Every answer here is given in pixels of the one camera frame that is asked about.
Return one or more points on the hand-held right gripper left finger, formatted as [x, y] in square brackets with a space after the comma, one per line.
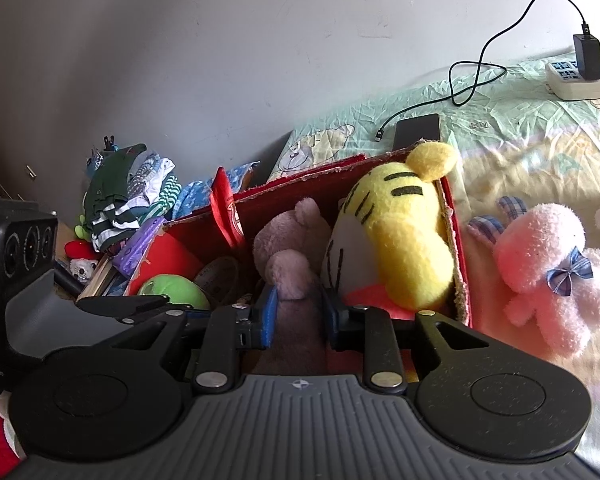
[270, 315]

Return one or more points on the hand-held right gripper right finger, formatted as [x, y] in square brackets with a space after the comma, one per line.
[330, 320]

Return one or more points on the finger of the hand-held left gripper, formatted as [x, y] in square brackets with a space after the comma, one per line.
[130, 306]

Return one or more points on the green plush toy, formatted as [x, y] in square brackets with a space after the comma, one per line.
[175, 290]

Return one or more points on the brown teddy bear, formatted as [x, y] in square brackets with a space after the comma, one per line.
[295, 270]

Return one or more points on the red cardboard box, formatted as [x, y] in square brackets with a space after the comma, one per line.
[275, 200]

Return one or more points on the yellow tiger plush toy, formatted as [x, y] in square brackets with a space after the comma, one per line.
[405, 220]

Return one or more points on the white plush toy blue bow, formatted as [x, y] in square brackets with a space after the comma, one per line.
[545, 255]

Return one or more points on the stack of books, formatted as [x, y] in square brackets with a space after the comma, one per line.
[100, 280]

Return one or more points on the purple patterned box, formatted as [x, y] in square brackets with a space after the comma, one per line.
[137, 250]

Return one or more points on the black cylindrical bottle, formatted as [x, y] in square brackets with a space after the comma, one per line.
[67, 277]

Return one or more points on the small red white plush toy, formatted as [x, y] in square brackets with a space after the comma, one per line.
[82, 265]

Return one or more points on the brown round container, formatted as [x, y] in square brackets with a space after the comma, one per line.
[220, 275]

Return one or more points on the small green toy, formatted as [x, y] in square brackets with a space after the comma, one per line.
[81, 227]

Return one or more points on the pile of folded clothes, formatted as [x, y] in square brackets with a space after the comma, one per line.
[115, 195]

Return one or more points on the blue patterned cloth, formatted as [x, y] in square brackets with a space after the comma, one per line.
[195, 195]

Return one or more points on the black smartphone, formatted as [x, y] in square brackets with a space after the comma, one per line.
[416, 131]

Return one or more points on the green cartoon print bedsheet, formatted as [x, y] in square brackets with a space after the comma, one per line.
[530, 160]

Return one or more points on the white power strip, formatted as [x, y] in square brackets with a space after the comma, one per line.
[570, 87]

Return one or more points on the black charger adapter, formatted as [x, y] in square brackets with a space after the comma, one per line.
[587, 57]

